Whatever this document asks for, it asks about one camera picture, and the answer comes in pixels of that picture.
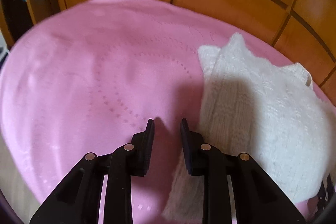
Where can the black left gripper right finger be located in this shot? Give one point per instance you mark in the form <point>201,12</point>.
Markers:
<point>235,186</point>

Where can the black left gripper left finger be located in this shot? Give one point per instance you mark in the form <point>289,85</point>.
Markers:
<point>76,199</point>

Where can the white knitted sweater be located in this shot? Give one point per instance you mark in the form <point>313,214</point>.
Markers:
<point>270,112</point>

